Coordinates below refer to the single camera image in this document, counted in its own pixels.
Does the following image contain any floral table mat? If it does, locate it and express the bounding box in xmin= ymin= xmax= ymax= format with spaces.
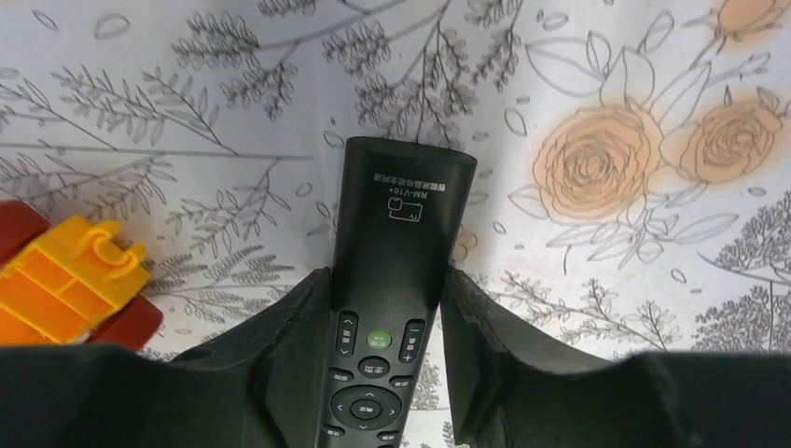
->
xmin=1 ymin=1 xmax=790 ymax=447

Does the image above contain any orange toy car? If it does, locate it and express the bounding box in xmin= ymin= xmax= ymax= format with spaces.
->
xmin=1 ymin=201 xmax=163 ymax=352

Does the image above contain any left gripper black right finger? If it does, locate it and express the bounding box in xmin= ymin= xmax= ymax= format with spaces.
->
xmin=440 ymin=268 xmax=790 ymax=448

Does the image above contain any black remote control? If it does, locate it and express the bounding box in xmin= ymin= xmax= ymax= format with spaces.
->
xmin=316 ymin=136 xmax=478 ymax=448

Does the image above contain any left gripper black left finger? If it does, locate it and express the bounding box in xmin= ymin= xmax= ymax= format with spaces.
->
xmin=1 ymin=269 xmax=329 ymax=447

